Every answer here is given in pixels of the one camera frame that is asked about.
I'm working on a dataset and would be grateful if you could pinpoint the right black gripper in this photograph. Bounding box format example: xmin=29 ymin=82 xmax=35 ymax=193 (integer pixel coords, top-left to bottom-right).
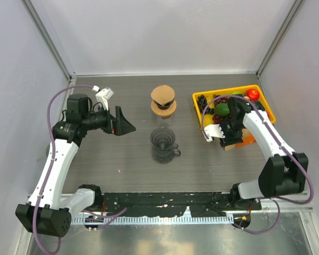
xmin=214 ymin=118 xmax=245 ymax=147

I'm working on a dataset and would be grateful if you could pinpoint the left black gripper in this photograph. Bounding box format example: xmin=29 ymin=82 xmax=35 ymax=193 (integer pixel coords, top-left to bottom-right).
xmin=82 ymin=103 xmax=135 ymax=135

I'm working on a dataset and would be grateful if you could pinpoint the wooden dripper ring holder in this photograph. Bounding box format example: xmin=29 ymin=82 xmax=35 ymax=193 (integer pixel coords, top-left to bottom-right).
xmin=150 ymin=100 xmax=178 ymax=117

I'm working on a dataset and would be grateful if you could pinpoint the grey plastic measuring cup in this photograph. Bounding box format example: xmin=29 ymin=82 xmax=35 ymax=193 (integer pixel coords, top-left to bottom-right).
xmin=152 ymin=143 xmax=181 ymax=164

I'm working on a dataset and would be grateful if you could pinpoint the brown paper coffee filter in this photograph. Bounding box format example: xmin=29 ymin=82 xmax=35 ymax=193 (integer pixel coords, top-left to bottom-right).
xmin=150 ymin=85 xmax=175 ymax=104

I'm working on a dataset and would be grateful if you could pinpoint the grey plastic dripper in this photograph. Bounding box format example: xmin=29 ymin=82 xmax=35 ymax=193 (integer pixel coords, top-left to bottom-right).
xmin=150 ymin=127 xmax=178 ymax=152

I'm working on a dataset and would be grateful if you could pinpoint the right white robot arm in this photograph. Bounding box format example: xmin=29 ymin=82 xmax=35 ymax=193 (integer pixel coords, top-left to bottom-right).
xmin=220 ymin=95 xmax=308 ymax=209

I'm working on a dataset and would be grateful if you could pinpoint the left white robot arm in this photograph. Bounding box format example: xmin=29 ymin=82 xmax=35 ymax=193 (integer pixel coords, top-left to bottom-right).
xmin=15 ymin=94 xmax=136 ymax=237

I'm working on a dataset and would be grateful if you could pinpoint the brown paper filter stack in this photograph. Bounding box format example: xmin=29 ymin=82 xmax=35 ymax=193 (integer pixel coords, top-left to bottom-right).
xmin=224 ymin=144 xmax=236 ymax=151

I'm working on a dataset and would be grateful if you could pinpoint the orange filter holder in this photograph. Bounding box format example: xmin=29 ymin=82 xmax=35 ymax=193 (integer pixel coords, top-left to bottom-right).
xmin=236 ymin=129 xmax=256 ymax=148

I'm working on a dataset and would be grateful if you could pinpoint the red grape bunch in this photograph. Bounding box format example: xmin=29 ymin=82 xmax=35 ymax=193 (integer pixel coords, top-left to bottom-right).
xmin=212 ymin=98 xmax=231 ymax=124

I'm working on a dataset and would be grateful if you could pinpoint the dark green avocado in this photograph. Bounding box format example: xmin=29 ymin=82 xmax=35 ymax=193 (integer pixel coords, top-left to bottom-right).
xmin=215 ymin=103 xmax=230 ymax=117

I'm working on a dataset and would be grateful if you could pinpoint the yellow plastic bin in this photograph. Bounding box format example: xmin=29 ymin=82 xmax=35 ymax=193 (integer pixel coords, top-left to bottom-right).
xmin=192 ymin=84 xmax=277 ymax=137

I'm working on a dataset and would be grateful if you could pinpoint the green apple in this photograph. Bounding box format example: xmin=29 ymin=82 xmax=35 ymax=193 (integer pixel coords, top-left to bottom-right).
xmin=230 ymin=91 xmax=244 ymax=96

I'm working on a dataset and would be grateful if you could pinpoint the dark grape bunch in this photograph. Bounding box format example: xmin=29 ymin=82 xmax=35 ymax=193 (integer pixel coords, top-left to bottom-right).
xmin=197 ymin=95 xmax=215 ymax=115

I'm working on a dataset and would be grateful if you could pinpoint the red apple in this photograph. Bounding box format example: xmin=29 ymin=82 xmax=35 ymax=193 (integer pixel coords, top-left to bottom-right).
xmin=246 ymin=89 xmax=260 ymax=101

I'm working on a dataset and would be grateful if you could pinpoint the green melon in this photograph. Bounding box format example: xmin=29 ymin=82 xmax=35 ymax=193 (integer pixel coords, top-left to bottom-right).
xmin=45 ymin=144 xmax=50 ymax=157

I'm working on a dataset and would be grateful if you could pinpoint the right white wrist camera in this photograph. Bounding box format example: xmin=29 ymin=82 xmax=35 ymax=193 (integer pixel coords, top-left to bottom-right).
xmin=203 ymin=124 xmax=225 ymax=142

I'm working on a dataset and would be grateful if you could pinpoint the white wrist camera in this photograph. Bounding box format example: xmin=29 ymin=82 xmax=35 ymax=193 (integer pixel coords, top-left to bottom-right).
xmin=203 ymin=124 xmax=225 ymax=142
xmin=92 ymin=86 xmax=114 ymax=111

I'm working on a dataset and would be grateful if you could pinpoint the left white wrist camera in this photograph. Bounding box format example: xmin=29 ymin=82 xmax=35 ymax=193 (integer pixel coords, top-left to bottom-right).
xmin=92 ymin=86 xmax=114 ymax=111

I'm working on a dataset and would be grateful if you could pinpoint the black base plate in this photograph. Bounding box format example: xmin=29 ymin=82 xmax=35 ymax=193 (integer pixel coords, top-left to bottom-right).
xmin=77 ymin=191 xmax=263 ymax=217

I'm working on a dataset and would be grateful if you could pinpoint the white slotted cable duct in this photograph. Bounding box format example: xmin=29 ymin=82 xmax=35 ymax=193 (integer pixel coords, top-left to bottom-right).
xmin=71 ymin=214 xmax=235 ymax=225

